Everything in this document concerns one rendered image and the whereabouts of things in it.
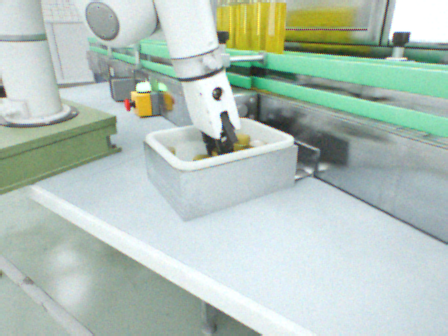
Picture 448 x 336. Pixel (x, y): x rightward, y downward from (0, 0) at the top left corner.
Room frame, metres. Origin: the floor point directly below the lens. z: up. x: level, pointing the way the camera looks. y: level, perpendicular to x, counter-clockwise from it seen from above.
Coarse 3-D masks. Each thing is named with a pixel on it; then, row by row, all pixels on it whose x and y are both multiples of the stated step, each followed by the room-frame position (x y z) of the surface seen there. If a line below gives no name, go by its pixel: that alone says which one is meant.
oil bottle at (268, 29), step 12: (264, 0) 0.73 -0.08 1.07; (276, 0) 0.73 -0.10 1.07; (264, 12) 0.73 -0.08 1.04; (276, 12) 0.73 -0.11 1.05; (264, 24) 0.72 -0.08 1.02; (276, 24) 0.73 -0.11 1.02; (264, 36) 0.72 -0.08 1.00; (276, 36) 0.73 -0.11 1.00; (252, 48) 0.76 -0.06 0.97; (264, 48) 0.72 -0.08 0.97; (276, 48) 0.73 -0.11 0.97
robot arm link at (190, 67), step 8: (200, 56) 0.45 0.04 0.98; (208, 56) 0.45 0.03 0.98; (216, 56) 0.47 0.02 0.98; (176, 64) 0.46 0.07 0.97; (184, 64) 0.45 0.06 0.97; (192, 64) 0.45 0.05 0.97; (200, 64) 0.45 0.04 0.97; (208, 64) 0.44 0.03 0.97; (216, 64) 0.44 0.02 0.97; (176, 72) 0.47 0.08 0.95; (184, 72) 0.45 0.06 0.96; (192, 72) 0.45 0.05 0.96; (200, 72) 0.45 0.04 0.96; (208, 72) 0.45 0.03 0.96
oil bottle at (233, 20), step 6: (228, 0) 0.85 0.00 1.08; (234, 0) 0.83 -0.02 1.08; (240, 0) 0.82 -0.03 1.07; (228, 6) 0.85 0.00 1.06; (234, 6) 0.83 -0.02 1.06; (228, 12) 0.85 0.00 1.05; (234, 12) 0.83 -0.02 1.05; (228, 18) 0.85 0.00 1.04; (234, 18) 0.83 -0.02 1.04; (228, 24) 0.85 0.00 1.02; (234, 24) 0.83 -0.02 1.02; (228, 30) 0.85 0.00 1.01; (234, 30) 0.83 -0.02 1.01; (234, 36) 0.83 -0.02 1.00; (228, 42) 0.85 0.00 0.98; (234, 42) 0.82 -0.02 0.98; (228, 48) 0.85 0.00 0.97; (234, 48) 0.82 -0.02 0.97
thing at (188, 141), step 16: (176, 128) 0.55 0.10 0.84; (192, 128) 0.56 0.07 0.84; (240, 128) 0.61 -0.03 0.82; (256, 128) 0.58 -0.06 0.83; (272, 128) 0.55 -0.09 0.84; (160, 144) 0.47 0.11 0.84; (176, 144) 0.54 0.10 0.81; (192, 144) 0.56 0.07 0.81; (272, 144) 0.46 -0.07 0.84; (288, 144) 0.48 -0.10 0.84; (176, 160) 0.40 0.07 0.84; (192, 160) 0.55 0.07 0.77; (208, 160) 0.40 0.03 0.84; (224, 160) 0.41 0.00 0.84
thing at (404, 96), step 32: (256, 64) 0.72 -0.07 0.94; (288, 64) 0.63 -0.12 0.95; (320, 64) 0.56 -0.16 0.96; (352, 64) 0.51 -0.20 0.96; (288, 96) 0.63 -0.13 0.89; (320, 96) 0.55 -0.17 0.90; (352, 96) 0.50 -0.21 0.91; (384, 96) 0.45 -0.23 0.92; (416, 96) 0.41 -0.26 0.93; (416, 128) 0.40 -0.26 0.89
